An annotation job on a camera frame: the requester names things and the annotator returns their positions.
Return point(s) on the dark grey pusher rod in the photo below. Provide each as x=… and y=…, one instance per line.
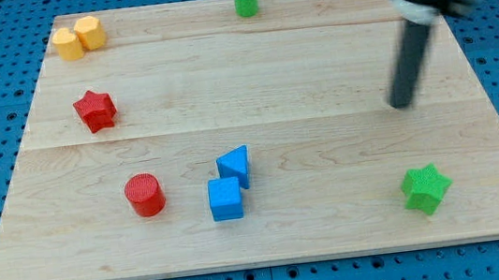
x=410, y=58

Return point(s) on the green star block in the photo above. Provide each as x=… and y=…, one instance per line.
x=425, y=188

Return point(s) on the blue triangle block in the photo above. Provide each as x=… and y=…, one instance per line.
x=235, y=164

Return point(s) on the red star block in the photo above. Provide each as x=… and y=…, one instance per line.
x=96, y=110

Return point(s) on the blue cube block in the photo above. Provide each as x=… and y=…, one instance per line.
x=225, y=199

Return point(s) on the wooden board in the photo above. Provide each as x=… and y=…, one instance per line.
x=303, y=85

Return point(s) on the red cylinder block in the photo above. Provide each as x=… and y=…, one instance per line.
x=145, y=194

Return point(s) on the yellow hexagon block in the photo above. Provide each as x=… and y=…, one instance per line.
x=90, y=32

